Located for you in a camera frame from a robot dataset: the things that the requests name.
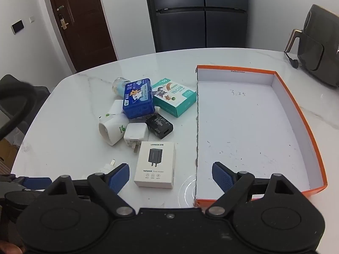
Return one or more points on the small white plug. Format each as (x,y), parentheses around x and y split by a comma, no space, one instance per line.
(108,167)

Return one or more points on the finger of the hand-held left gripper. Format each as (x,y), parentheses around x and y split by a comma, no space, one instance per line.
(37,183)

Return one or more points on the black USB charger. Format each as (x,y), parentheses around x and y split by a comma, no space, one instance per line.
(159,127)

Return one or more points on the white charger retail box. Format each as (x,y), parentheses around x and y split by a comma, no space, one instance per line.
(156,164)

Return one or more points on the small light blue bottle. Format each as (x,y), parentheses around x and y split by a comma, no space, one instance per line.
(119,86)

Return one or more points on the dark grey refrigerator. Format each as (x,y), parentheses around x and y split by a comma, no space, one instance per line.
(196,13)

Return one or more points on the blue tissue packet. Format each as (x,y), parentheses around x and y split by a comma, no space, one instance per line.
(137,98)

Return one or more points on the white adaptor with green logo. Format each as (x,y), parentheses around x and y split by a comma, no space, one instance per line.
(111,131)

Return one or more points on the orange cardboard box lid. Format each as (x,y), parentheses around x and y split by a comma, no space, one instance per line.
(251,137)

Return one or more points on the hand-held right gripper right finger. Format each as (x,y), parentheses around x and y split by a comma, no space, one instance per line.
(222,176)

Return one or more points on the brown cardboard box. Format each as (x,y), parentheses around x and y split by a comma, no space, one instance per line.
(8,153)

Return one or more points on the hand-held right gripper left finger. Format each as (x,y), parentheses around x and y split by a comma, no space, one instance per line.
(119,176)

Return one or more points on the teal cartoon bandage box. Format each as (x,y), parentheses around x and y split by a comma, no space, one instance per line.
(174,98)

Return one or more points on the person's left hand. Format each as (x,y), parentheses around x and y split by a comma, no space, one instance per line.
(8,248)

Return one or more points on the grey air fryer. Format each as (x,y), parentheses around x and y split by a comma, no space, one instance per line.
(317,47)

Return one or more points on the black chair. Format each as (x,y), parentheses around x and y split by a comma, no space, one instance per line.
(39,95)

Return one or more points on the white cube charger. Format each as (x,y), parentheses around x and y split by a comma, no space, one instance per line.
(135,135)

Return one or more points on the brown wooden door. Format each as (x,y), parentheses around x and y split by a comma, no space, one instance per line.
(79,18)

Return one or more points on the white square adaptor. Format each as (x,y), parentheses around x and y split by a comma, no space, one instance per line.
(116,107)

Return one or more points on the black wall panel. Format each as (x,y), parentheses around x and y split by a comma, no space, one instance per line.
(18,26)

